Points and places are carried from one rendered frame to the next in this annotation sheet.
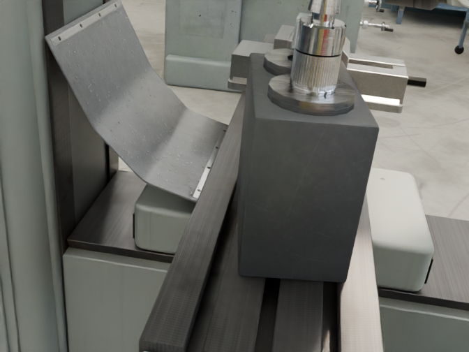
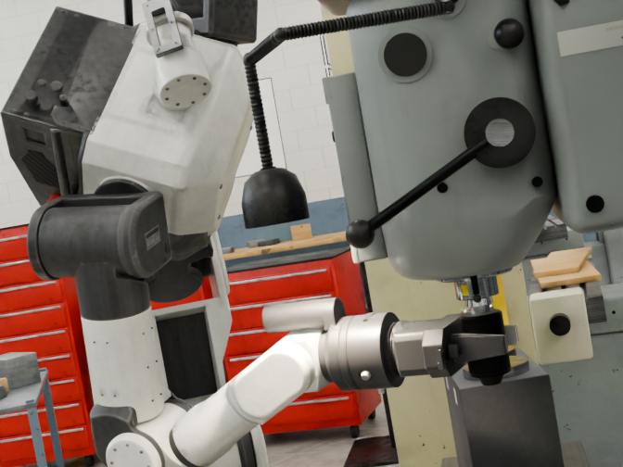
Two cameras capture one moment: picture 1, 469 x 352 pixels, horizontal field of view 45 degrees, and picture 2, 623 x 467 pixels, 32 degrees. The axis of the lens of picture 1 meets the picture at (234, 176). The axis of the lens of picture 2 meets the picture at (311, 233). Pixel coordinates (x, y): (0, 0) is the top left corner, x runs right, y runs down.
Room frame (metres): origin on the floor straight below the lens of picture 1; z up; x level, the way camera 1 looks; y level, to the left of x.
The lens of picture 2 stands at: (2.12, -0.20, 1.44)
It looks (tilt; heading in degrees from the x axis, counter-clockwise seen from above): 3 degrees down; 183
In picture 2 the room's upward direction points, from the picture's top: 10 degrees counter-clockwise
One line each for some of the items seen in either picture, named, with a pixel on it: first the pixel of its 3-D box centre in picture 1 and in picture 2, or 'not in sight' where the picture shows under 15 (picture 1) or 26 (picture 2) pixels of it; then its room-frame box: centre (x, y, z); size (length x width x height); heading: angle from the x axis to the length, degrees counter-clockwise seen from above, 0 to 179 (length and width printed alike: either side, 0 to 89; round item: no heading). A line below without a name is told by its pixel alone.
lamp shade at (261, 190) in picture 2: not in sight; (273, 195); (0.94, -0.30, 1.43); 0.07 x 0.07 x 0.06
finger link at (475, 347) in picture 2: not in sight; (477, 347); (0.94, -0.11, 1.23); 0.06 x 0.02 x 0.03; 69
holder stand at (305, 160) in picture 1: (295, 154); (501, 426); (0.61, -0.07, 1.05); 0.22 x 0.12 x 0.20; 2
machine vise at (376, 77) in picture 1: (319, 63); not in sight; (1.15, -0.15, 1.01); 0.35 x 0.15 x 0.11; 81
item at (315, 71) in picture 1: (316, 59); not in sight; (0.56, -0.07, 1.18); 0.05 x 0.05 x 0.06
